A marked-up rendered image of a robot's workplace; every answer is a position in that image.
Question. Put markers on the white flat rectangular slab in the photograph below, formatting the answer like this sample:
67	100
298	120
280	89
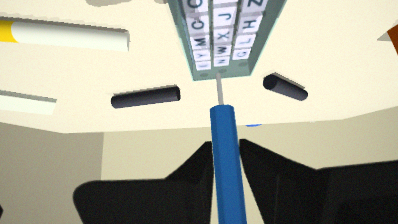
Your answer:
26	103

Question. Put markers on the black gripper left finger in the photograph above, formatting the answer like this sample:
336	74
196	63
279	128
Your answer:
183	197

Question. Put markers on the blue stylus with grey tip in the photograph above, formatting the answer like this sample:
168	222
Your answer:
226	155

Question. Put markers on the keyboard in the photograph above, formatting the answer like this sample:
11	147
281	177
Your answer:
225	36

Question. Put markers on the dark grey cylinder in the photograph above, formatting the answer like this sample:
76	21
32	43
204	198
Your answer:
278	85
148	97

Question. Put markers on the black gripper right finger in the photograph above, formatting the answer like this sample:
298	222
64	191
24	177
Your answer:
288	192

